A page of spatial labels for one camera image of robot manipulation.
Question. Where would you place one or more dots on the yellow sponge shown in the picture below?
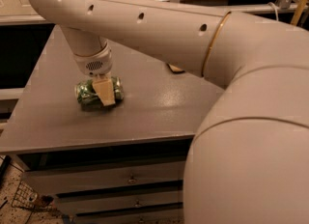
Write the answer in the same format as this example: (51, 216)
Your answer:
(175, 69)

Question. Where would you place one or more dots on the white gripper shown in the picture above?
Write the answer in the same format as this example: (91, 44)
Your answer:
(94, 63)

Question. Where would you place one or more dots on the green soda can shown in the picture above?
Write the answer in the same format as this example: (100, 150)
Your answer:
(86, 95)

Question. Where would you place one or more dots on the middle grey drawer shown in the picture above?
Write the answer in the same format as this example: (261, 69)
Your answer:
(119, 202)

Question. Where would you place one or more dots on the wire mesh basket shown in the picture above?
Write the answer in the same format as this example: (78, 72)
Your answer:
(26, 198)

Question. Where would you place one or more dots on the bottom grey drawer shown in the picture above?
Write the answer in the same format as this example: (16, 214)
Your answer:
(139, 217)

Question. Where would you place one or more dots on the grey drawer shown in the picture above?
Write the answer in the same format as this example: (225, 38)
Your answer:
(139, 217)
(119, 202)
(53, 182)

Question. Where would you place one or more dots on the top grey drawer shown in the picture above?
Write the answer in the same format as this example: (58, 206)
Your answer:
(53, 182)

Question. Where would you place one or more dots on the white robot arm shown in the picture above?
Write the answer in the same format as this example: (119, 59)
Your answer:
(249, 160)

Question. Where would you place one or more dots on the yellow pole stand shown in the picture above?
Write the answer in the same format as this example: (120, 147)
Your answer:
(299, 10)

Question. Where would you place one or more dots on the grey drawer cabinet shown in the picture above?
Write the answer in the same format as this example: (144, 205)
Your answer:
(155, 123)

